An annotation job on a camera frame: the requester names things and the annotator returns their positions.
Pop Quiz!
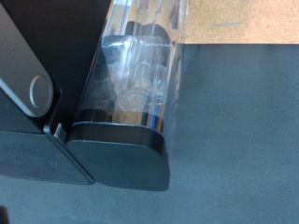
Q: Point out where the dark gray panel board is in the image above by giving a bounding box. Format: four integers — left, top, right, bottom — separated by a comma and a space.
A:
0, 43, 299, 224

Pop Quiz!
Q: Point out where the black Keurig coffee machine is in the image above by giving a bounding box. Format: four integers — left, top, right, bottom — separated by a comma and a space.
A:
0, 0, 192, 192

